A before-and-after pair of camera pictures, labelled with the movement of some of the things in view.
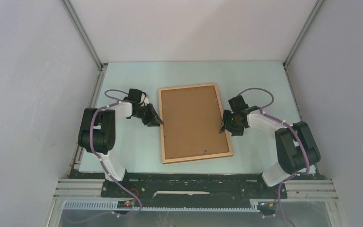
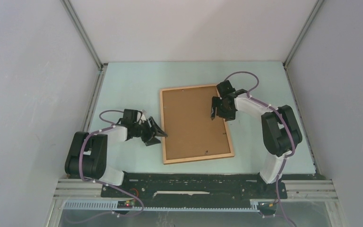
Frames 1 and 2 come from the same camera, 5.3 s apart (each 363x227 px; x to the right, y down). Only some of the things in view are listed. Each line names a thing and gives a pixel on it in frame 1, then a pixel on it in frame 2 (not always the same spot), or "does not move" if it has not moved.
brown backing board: [192, 122] does not move
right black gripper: [226, 116] to [216, 101]
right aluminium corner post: [317, 6] does not move
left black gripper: [157, 121] to [156, 129]
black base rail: [192, 187] does not move
